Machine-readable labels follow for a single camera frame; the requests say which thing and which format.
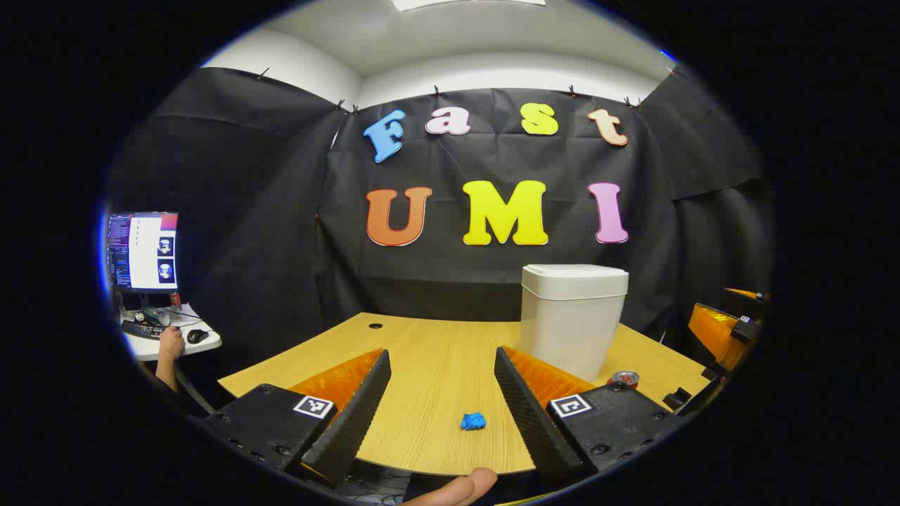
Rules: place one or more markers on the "blue paper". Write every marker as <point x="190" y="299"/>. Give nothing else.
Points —
<point x="473" y="422"/>

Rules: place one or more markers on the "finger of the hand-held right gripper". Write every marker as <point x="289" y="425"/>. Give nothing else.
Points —
<point x="714" y="334"/>
<point x="745" y="299"/>

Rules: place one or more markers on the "computer monitor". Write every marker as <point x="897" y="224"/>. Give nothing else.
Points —
<point x="144" y="253"/>

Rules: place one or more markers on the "black backdrop cloth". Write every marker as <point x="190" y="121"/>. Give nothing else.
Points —
<point x="281" y="211"/>

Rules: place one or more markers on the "ceiling light panel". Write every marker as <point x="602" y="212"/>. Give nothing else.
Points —
<point x="467" y="3"/>

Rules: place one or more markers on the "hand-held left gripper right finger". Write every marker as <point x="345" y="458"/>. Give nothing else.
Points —
<point x="527" y="414"/>

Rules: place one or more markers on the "wooden desktop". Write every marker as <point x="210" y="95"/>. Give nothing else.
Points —
<point x="436" y="365"/>

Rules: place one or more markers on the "black computer mouse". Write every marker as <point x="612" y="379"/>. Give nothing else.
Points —
<point x="197" y="336"/>

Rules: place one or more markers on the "black keyboard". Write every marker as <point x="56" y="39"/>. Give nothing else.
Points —
<point x="140" y="330"/>

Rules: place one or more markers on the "white desktop garbage bin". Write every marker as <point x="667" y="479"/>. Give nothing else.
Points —
<point x="569" y="323"/>

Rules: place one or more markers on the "white side desk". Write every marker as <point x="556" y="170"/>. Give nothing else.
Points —
<point x="200" y="348"/>

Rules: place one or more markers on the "red pop can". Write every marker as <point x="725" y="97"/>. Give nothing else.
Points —
<point x="624" y="379"/>

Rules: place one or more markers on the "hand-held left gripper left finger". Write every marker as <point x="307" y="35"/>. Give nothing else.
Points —
<point x="358" y="414"/>

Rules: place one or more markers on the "small red drink can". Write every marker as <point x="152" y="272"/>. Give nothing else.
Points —
<point x="175" y="300"/>

